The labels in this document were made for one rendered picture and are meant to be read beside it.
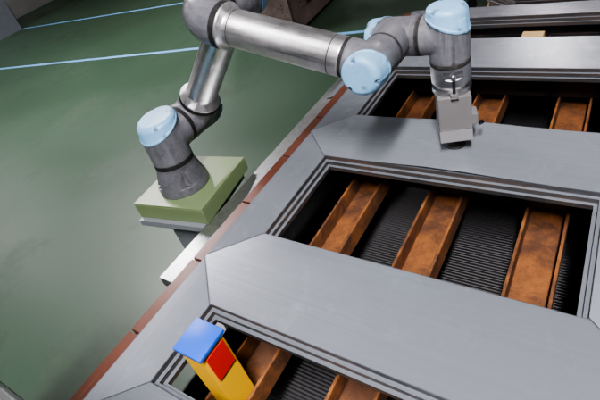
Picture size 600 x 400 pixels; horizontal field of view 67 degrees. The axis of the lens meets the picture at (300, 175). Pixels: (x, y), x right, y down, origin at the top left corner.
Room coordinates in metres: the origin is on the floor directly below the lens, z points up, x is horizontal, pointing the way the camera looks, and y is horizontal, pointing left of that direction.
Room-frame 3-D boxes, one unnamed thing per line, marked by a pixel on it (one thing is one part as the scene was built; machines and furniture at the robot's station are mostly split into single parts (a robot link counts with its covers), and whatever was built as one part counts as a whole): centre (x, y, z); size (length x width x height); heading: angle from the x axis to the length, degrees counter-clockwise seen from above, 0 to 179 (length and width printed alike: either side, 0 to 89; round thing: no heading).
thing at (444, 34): (0.77, -0.34, 1.10); 0.09 x 0.08 x 0.11; 50
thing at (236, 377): (0.46, 0.23, 0.78); 0.05 x 0.05 x 0.19; 48
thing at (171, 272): (1.26, -0.09, 0.67); 1.30 x 0.20 x 0.03; 138
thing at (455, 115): (0.76, -0.35, 0.94); 0.10 x 0.09 x 0.16; 71
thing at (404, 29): (0.82, -0.25, 1.10); 0.11 x 0.11 x 0.08; 50
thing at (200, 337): (0.46, 0.23, 0.88); 0.06 x 0.06 x 0.02; 48
